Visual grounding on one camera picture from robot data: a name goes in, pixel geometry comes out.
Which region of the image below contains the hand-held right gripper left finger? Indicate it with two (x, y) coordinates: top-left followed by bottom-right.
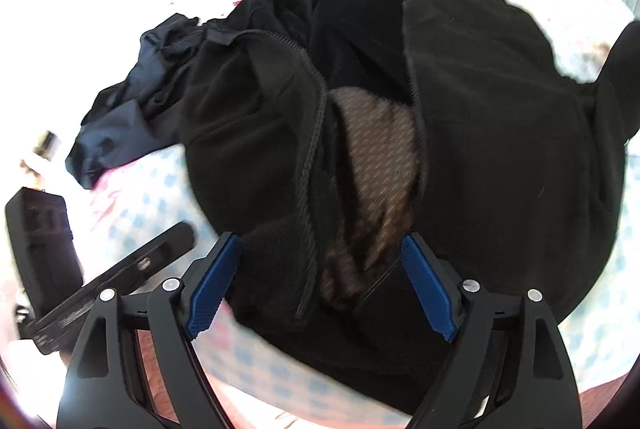
(55, 231), (244, 429)

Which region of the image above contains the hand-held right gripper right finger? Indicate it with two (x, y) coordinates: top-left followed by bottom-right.
(399, 233), (584, 429)

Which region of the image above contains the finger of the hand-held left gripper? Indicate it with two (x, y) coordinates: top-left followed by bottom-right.
(92, 221), (197, 297)

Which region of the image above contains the black fleece jacket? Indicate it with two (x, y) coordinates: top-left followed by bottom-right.
(180, 0), (640, 415)

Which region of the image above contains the blue checked printed blanket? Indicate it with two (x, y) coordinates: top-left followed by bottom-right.
(0, 0), (640, 429)

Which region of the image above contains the dark navy garment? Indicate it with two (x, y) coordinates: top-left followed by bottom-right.
(65, 12), (211, 190)

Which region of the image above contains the pink quilted bed sheet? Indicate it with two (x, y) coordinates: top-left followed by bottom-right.
(125, 324), (640, 429)

